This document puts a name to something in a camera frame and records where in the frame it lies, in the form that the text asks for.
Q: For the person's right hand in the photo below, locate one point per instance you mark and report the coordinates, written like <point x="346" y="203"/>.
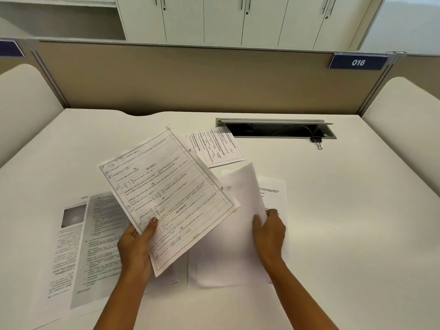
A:
<point x="271" y="238"/>

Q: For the person's left hand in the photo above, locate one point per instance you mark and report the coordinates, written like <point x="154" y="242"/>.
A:
<point x="132" y="249"/>

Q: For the person's right thumb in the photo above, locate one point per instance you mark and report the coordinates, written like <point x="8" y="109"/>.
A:
<point x="257" y="226"/>

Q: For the person's left thumb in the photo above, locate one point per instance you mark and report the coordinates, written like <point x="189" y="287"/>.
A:
<point x="151" y="230"/>

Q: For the white paper sheet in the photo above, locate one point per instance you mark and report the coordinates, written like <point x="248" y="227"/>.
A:
<point x="233" y="237"/>

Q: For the printed exam sheet with table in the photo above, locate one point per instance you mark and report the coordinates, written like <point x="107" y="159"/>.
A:
<point x="165" y="188"/>

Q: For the person's left forearm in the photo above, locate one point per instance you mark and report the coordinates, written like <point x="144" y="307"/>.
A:
<point x="118" y="302"/>

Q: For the person's right forearm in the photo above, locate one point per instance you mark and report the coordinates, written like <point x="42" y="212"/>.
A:
<point x="297" y="298"/>

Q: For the white sheet with text lines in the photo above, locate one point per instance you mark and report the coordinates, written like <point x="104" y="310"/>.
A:
<point x="273" y="190"/>

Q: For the grey printed text page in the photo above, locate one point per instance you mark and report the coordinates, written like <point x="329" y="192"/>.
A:
<point x="99" y="250"/>

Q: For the printed page with grey photo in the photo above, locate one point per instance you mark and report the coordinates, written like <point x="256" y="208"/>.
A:
<point x="65" y="250"/>

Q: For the small printed paper sheet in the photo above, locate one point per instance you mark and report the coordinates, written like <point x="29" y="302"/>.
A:
<point x="215" y="147"/>

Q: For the black binder clip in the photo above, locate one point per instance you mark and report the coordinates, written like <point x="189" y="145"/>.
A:
<point x="317" y="139"/>

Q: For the beige desk partition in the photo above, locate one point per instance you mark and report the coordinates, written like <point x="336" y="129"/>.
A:
<point x="206" y="78"/>

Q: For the white rounded side divider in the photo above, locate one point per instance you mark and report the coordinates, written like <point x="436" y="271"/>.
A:
<point x="25" y="106"/>
<point x="407" y="123"/>

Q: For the blue desk number sign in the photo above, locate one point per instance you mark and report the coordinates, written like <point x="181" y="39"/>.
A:
<point x="9" y="48"/>
<point x="357" y="61"/>

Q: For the white cabinet with doors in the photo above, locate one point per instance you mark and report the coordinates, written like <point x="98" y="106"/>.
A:
<point x="240" y="18"/>

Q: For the white open shelf unit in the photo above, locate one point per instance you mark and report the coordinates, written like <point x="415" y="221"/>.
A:
<point x="62" y="15"/>

